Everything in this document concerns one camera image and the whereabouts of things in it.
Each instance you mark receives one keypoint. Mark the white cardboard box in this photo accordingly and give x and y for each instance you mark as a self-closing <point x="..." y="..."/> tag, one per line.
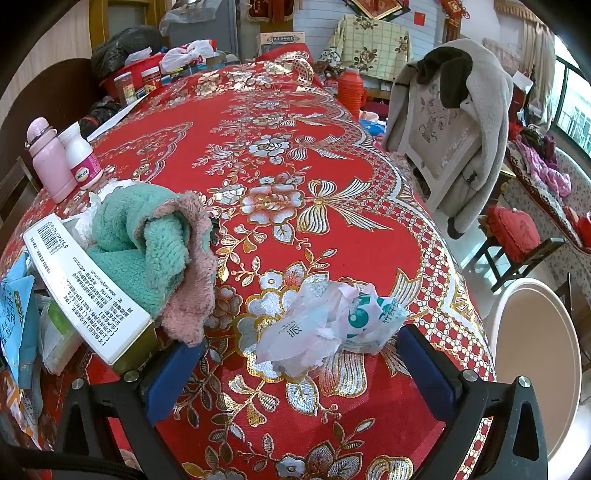
<point x="83" y="295"/>

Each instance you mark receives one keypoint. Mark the blue paper packet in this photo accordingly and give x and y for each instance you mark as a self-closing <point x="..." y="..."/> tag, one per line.
<point x="18" y="323"/>

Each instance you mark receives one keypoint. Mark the pink bottle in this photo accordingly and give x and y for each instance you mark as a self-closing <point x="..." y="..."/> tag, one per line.
<point x="51" y="166"/>

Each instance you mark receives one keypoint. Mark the pile of pink clothes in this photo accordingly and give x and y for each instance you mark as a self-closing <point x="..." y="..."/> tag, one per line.
<point x="549" y="175"/>

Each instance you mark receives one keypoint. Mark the green and pink towel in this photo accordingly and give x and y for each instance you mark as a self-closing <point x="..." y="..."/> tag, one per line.
<point x="134" y="240"/>

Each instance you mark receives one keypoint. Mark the white plastic wrapper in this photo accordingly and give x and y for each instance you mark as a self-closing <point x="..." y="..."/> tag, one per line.
<point x="323" y="323"/>

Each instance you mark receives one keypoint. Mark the black plastic bag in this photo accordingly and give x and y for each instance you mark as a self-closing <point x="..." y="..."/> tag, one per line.
<point x="120" y="46"/>

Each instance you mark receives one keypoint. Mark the beige plastic bin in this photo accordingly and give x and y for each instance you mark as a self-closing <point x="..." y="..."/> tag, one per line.
<point x="535" y="346"/>

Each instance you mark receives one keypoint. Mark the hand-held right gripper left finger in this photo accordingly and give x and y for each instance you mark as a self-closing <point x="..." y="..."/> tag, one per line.
<point x="173" y="378"/>

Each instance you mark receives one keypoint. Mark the white pill bottle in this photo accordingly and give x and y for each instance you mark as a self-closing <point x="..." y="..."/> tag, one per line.
<point x="83" y="161"/>

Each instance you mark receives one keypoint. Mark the beige curtain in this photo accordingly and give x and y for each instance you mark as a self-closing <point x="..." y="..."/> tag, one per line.
<point x="535" y="41"/>

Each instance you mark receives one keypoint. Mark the red thermos jug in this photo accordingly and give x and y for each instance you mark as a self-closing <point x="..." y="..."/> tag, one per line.
<point x="351" y="90"/>

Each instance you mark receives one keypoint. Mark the red plastic basket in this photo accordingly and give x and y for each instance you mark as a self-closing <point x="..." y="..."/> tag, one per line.
<point x="111" y="85"/>

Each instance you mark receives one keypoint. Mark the grey fleece coat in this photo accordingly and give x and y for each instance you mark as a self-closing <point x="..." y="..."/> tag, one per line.
<point x="485" y="138"/>

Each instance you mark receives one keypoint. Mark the floral sofa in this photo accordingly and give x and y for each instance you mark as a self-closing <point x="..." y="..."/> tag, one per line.
<point x="554" y="230"/>

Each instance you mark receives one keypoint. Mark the small dark wooden chair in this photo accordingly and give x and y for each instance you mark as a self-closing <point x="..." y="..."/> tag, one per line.
<point x="496" y="272"/>

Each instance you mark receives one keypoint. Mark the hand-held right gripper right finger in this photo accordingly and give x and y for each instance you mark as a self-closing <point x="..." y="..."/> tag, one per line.
<point x="427" y="374"/>

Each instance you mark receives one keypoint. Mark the brown cardboard box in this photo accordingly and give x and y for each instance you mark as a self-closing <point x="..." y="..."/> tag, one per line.
<point x="281" y="44"/>

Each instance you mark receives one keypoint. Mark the checked floral cloth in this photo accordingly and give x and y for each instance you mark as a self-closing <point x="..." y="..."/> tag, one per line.
<point x="369" y="46"/>

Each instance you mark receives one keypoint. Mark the red floral tablecloth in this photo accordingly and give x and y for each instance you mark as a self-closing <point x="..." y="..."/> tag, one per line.
<point x="277" y="207"/>

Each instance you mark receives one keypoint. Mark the green tissue pack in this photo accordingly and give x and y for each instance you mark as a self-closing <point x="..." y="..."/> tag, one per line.
<point x="60" y="337"/>

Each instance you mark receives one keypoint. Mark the red seat cushion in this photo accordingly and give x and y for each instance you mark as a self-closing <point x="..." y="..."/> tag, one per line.
<point x="512" y="230"/>

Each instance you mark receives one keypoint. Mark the white tissue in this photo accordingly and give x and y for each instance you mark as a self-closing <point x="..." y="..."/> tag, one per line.
<point x="85" y="221"/>

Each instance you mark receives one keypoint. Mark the white chair with floral cover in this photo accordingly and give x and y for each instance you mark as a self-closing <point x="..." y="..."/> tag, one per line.
<point x="438" y="138"/>

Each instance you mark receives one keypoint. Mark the white paper sheet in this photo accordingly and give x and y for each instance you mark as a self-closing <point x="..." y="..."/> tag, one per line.
<point x="111" y="121"/>

